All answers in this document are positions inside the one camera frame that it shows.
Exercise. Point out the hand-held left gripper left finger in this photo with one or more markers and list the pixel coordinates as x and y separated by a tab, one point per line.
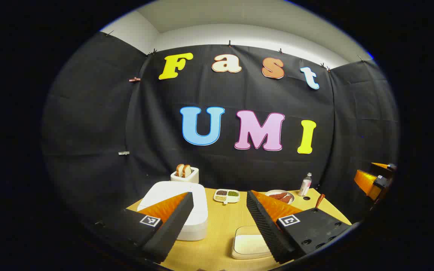
171	229

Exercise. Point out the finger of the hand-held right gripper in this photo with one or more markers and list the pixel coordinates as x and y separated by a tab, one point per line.
367	184
384	168

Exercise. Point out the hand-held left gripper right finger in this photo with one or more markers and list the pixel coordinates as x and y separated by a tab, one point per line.
266	229

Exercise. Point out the clear box of rice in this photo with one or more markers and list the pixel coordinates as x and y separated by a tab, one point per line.
249	244

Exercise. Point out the white rice cooker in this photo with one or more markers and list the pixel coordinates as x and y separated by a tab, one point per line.
200	210

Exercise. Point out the brown wooden spoon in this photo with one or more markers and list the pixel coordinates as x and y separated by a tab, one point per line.
319	201

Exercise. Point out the white round plate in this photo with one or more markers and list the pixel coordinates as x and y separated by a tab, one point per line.
290	194

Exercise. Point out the white divided bean dish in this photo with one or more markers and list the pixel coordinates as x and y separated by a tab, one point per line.
226	200

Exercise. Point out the white toaster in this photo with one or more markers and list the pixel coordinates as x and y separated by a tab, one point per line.
187	180

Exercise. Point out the clear bottle with pink label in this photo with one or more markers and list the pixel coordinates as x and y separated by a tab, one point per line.
305	186

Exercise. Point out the toasted bread slice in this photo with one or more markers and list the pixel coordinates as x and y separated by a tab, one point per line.
179	170
187	171

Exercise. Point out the black backdrop cloth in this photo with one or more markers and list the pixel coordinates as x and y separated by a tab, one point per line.
164	150

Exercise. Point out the copper backdrop clip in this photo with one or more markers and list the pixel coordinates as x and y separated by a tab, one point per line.
134	79

